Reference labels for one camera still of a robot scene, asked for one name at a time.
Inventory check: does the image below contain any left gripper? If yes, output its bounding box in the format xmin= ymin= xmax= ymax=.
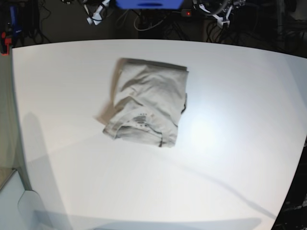
xmin=192 ymin=0 xmax=245 ymax=27

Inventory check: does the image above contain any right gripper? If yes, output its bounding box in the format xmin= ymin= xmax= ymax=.
xmin=83 ymin=0 xmax=110 ymax=25

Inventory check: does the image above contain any white cable on floor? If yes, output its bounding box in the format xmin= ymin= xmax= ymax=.
xmin=133 ymin=14 xmax=166 ymax=32

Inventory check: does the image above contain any black power strip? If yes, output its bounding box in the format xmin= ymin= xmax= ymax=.
xmin=180 ymin=8 xmax=235 ymax=21

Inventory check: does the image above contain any blue plastic bin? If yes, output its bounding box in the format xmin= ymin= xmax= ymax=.
xmin=116 ymin=0 xmax=184 ymax=10

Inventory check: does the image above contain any red and blue clamp tool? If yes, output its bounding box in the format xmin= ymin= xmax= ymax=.
xmin=0 ymin=1 xmax=15 ymax=56

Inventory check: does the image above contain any beige t-shirt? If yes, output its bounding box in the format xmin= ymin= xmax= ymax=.
xmin=96 ymin=58 xmax=189 ymax=148

